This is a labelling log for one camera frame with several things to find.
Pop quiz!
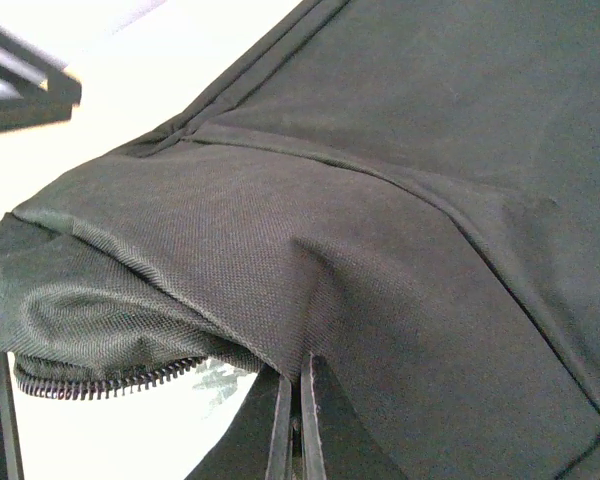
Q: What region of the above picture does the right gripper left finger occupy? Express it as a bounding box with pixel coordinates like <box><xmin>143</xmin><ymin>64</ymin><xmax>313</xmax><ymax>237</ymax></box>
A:
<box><xmin>187</xmin><ymin>366</ymin><xmax>293</xmax><ymax>480</ymax></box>

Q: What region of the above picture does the grey book with G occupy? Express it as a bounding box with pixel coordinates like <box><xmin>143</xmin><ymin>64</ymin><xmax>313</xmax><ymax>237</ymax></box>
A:
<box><xmin>192</xmin><ymin>359</ymin><xmax>255</xmax><ymax>408</ymax></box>

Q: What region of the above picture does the black student bag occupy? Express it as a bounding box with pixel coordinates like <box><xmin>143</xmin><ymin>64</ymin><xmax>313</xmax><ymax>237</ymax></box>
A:
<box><xmin>0</xmin><ymin>1</ymin><xmax>600</xmax><ymax>479</ymax></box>

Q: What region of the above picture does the black aluminium frame rail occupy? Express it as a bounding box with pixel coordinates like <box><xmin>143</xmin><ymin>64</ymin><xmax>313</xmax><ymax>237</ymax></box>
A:
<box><xmin>0</xmin><ymin>28</ymin><xmax>82</xmax><ymax>133</ymax></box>

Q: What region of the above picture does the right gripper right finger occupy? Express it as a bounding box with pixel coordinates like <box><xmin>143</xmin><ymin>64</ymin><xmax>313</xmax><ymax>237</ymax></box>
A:
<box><xmin>300</xmin><ymin>354</ymin><xmax>405</xmax><ymax>480</ymax></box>

